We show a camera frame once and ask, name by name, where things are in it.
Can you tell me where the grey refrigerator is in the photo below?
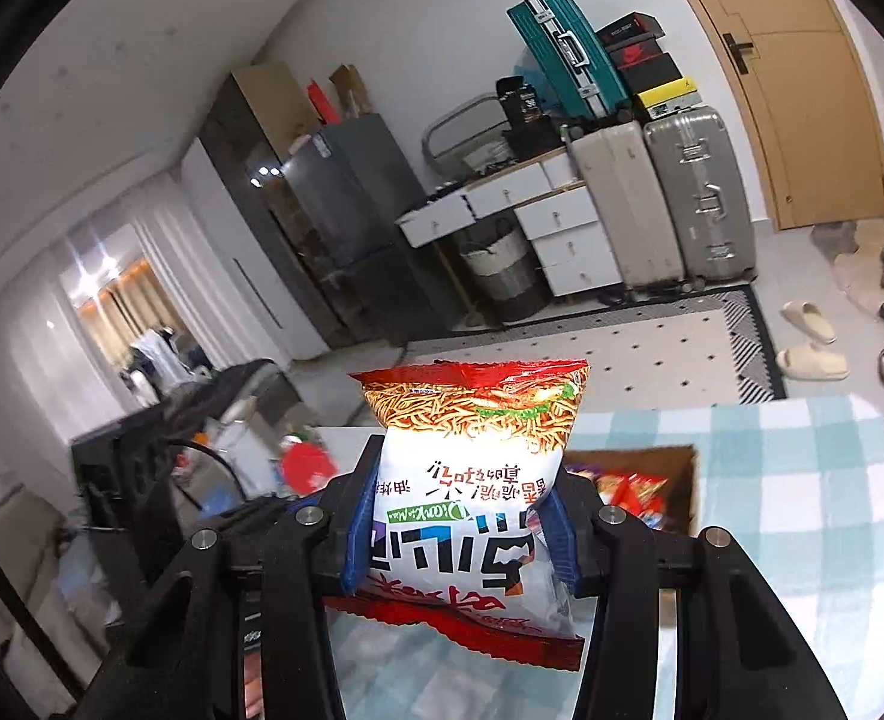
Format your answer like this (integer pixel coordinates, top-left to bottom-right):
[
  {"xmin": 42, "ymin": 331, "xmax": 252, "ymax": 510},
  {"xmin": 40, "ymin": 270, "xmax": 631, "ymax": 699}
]
[{"xmin": 281, "ymin": 114, "xmax": 473, "ymax": 331}]

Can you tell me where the red blue snack packet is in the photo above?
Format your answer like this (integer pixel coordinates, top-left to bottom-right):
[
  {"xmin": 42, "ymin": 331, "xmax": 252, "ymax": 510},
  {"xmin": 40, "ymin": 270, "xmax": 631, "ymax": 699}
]
[{"xmin": 599, "ymin": 471, "xmax": 669, "ymax": 533}]

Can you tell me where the white grey laundry basket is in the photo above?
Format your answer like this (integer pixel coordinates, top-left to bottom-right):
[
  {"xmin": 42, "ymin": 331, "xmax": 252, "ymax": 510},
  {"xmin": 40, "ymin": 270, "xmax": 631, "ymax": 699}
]
[{"xmin": 461, "ymin": 229, "xmax": 552, "ymax": 323}]

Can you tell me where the silver suitcase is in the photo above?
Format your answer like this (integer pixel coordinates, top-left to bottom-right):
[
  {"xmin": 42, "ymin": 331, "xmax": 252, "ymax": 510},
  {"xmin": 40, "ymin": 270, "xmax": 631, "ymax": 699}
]
[{"xmin": 643, "ymin": 105, "xmax": 758, "ymax": 286}]

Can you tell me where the teal suitcase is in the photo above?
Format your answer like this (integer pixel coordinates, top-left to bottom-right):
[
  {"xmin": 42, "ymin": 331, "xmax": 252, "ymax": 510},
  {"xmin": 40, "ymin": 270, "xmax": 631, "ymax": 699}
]
[{"xmin": 507, "ymin": 0, "xmax": 634, "ymax": 121}]

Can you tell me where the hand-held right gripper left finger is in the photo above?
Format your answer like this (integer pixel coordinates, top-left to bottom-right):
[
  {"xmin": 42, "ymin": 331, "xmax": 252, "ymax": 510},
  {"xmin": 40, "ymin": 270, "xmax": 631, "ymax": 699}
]
[{"xmin": 86, "ymin": 435, "xmax": 387, "ymax": 720}]

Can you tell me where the red black shoe box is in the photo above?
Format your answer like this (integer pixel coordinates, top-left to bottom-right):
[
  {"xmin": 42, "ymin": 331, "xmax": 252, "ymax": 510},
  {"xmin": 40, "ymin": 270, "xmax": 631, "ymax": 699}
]
[{"xmin": 607, "ymin": 37, "xmax": 672, "ymax": 68}]

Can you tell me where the red bag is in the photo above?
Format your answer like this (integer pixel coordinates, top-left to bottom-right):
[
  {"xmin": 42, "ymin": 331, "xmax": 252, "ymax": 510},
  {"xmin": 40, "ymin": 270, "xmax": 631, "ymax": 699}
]
[{"xmin": 307, "ymin": 82, "xmax": 338, "ymax": 125}]

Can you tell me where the beige suitcase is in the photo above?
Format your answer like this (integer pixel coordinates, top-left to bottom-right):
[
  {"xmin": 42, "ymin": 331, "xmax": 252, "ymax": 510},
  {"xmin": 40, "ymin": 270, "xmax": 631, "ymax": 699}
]
[{"xmin": 568, "ymin": 120, "xmax": 687, "ymax": 293}]

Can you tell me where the beige slipper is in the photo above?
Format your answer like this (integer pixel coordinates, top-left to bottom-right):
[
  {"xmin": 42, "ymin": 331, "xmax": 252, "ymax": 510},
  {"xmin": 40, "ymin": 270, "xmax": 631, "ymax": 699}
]
[
  {"xmin": 775, "ymin": 341, "xmax": 849, "ymax": 382},
  {"xmin": 781, "ymin": 300, "xmax": 839, "ymax": 346}
]

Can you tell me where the white curtain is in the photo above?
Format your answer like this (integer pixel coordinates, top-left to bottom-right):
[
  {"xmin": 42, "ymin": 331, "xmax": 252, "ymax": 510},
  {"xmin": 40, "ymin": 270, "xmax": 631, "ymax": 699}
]
[{"xmin": 131, "ymin": 202, "xmax": 222, "ymax": 361}]

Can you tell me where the black carton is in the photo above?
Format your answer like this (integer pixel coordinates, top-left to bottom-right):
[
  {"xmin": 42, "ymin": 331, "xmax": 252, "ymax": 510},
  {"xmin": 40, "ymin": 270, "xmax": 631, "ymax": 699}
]
[{"xmin": 496, "ymin": 76, "xmax": 544, "ymax": 128}]

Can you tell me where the black cable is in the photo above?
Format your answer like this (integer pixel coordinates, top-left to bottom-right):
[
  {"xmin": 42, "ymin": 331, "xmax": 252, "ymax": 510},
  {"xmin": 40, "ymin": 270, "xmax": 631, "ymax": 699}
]
[{"xmin": 179, "ymin": 441, "xmax": 252, "ymax": 500}]

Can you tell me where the white red noodle snack packet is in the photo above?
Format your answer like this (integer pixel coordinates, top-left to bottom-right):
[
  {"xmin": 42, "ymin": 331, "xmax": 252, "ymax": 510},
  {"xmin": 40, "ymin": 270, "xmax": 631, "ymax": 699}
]
[{"xmin": 322, "ymin": 360, "xmax": 593, "ymax": 672}]

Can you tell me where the brown paper bag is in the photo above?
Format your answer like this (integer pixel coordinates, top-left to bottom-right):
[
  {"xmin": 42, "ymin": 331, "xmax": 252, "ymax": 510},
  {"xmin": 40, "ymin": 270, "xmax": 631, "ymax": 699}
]
[{"xmin": 328, "ymin": 64, "xmax": 372, "ymax": 117}]

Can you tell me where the brown cardboard box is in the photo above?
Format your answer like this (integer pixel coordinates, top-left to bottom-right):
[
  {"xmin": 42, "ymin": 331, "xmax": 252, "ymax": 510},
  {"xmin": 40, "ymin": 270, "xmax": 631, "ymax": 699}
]
[{"xmin": 562, "ymin": 444, "xmax": 702, "ymax": 541}]

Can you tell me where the white drawer dresser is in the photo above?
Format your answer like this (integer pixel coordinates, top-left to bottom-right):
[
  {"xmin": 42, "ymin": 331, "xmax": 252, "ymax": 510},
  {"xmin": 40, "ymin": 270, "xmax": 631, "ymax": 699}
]
[{"xmin": 397, "ymin": 146, "xmax": 627, "ymax": 297}]

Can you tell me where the black flat box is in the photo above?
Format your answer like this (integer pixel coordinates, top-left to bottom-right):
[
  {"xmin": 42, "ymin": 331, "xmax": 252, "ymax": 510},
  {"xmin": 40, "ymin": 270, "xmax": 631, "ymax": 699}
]
[{"xmin": 502, "ymin": 124, "xmax": 570, "ymax": 158}]

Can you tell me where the black white patterned rug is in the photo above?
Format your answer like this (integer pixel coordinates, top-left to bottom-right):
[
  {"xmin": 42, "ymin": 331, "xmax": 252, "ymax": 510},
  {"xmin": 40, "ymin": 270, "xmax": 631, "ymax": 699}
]
[{"xmin": 404, "ymin": 283, "xmax": 788, "ymax": 406}]

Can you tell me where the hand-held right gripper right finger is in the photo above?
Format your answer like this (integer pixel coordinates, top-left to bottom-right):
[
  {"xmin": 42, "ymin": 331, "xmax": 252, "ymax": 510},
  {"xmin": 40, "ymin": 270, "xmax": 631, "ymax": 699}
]
[{"xmin": 536, "ymin": 465, "xmax": 848, "ymax": 720}]

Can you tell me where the oval grey frame mirror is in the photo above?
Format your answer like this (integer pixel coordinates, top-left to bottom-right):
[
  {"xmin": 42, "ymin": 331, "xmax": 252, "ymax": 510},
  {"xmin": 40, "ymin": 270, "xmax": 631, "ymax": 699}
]
[{"xmin": 421, "ymin": 94, "xmax": 514, "ymax": 173}]

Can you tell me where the beige door mat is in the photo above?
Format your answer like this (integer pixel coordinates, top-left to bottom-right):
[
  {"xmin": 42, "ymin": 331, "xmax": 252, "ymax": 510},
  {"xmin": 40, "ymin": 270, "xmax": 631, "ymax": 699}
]
[{"xmin": 813, "ymin": 221, "xmax": 884, "ymax": 308}]

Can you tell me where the wooden door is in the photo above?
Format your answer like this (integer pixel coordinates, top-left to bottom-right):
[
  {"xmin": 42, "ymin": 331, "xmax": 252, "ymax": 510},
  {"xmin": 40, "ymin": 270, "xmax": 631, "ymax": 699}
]
[{"xmin": 648, "ymin": 0, "xmax": 884, "ymax": 232}]

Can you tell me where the dark tall cabinet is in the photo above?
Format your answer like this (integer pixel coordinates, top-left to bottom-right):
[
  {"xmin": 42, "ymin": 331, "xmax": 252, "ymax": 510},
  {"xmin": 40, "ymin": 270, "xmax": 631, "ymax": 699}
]
[{"xmin": 198, "ymin": 64, "xmax": 338, "ymax": 361}]

